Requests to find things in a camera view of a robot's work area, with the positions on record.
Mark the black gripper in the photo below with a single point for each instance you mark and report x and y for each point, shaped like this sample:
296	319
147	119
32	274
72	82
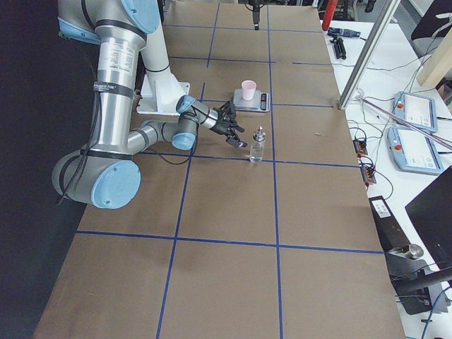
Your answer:
222	128

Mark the clear glass sauce bottle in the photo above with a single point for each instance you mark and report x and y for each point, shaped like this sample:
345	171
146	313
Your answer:
258	145

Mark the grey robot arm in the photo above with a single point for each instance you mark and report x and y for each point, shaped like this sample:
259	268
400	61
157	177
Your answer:
102	172

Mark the digital kitchen scale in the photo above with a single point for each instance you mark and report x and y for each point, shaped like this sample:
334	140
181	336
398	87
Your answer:
259	103

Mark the black folded tripod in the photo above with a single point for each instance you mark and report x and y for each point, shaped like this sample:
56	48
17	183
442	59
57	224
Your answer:
338	47

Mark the red cylinder bottle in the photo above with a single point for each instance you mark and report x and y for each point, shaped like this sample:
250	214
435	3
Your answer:
329	14

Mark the blue teach pendant near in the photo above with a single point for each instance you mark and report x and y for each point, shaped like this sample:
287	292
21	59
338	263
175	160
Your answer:
413	152

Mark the blue teach pendant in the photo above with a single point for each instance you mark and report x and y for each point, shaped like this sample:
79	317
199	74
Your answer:
413	152
416	109

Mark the black box with label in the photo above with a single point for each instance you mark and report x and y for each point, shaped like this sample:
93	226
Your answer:
391	234

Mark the blue teach pendant far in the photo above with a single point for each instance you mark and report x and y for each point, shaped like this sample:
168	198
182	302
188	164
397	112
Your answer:
416	109

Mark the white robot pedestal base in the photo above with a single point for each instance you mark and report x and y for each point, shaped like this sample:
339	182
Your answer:
160	90

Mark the aluminium frame post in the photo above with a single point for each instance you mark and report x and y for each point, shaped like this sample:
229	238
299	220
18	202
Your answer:
376	33

